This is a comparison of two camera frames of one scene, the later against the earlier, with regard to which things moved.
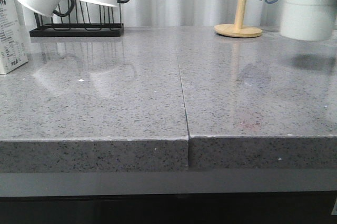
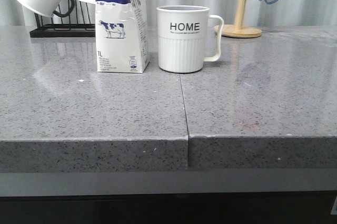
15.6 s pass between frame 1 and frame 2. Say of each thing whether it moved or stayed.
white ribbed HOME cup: moved
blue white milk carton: moved
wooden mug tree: stayed
